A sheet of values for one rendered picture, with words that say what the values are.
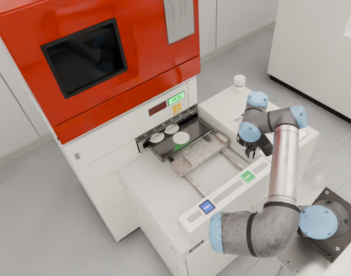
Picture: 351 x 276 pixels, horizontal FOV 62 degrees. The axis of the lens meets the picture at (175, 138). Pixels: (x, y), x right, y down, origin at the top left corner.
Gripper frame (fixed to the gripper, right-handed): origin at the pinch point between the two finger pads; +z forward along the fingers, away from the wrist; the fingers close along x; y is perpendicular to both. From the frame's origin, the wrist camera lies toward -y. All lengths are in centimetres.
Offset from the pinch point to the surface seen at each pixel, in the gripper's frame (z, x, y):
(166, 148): 21, 18, 47
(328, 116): 110, -171, 43
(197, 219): 14.7, 33.0, -1.2
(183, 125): 21, -1, 55
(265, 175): 14.7, -7.1, -3.8
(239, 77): 4, -44, 52
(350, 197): 110, -103, -23
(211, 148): 22.6, -2.9, 31.4
